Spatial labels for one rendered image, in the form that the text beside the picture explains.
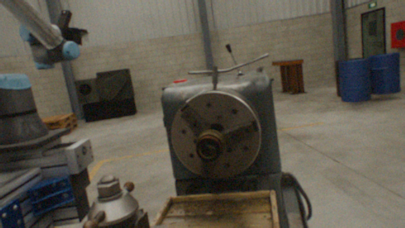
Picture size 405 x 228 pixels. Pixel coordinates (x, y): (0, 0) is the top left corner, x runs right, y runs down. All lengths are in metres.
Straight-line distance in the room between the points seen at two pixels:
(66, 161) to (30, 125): 0.18
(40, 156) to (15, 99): 0.21
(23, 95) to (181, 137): 0.55
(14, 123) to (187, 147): 0.58
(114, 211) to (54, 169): 0.69
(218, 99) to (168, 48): 9.97
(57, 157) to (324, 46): 11.71
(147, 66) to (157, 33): 1.19
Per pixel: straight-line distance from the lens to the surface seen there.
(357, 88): 7.29
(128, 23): 11.14
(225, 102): 1.01
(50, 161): 1.16
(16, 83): 1.19
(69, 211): 1.20
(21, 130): 1.19
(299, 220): 1.58
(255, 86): 1.16
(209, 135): 0.91
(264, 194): 1.01
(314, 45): 12.23
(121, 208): 0.50
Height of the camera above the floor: 1.34
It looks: 10 degrees down
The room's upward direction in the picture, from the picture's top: 8 degrees counter-clockwise
